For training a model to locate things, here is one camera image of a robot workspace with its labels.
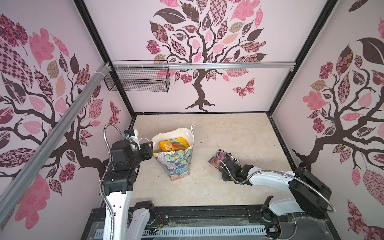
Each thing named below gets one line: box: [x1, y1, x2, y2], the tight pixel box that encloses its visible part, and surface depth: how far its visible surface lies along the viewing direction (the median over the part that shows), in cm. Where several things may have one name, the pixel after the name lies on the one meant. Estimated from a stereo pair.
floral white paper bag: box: [151, 123, 196, 181], surface depth 77 cm
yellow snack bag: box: [158, 137, 190, 152], surface depth 80 cm
